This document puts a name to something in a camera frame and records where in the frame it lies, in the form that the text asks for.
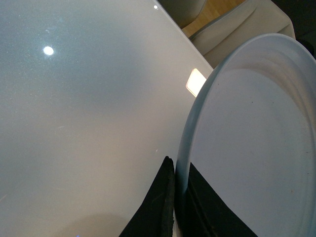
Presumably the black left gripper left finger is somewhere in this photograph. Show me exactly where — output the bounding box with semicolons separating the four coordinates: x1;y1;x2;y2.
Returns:
120;156;175;237

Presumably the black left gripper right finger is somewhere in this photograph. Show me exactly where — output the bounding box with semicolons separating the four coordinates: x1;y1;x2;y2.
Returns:
176;163;256;237

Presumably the light blue round plate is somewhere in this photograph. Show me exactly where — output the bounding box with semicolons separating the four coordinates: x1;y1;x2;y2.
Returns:
176;34;316;237

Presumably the beige chair right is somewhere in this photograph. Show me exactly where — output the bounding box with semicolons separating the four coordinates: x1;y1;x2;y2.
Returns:
190;0;296;68

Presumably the beige chair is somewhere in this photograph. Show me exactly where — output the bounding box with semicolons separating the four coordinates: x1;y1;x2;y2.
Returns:
158;0;206;29
190;0;296;68

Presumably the beige chair left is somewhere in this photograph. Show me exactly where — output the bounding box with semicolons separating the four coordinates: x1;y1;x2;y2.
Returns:
158;0;206;29

